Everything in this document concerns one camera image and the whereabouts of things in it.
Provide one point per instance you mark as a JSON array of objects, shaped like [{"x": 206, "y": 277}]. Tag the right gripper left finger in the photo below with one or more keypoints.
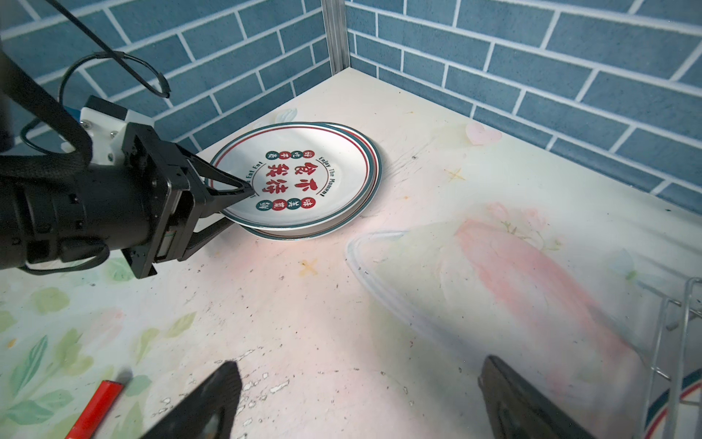
[{"x": 208, "y": 412}]

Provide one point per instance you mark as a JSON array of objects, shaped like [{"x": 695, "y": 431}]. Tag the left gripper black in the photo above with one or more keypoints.
[{"x": 167, "y": 194}]

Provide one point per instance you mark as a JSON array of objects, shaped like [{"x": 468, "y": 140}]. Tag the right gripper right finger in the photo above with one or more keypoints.
[{"x": 516, "y": 409}]

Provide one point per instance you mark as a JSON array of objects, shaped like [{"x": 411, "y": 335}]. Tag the red green text plate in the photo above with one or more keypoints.
[
  {"x": 302, "y": 174},
  {"x": 321, "y": 230}
]

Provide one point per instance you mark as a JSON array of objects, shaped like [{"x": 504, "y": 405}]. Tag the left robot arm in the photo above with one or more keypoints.
[{"x": 59, "y": 207}]

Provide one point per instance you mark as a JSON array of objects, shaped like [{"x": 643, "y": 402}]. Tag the red marker pen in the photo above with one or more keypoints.
[{"x": 96, "y": 410}]

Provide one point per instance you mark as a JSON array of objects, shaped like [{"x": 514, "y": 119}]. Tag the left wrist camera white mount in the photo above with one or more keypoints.
[{"x": 105, "y": 122}]

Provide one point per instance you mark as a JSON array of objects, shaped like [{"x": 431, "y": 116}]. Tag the metal wire dish rack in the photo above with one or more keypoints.
[{"x": 672, "y": 405}]

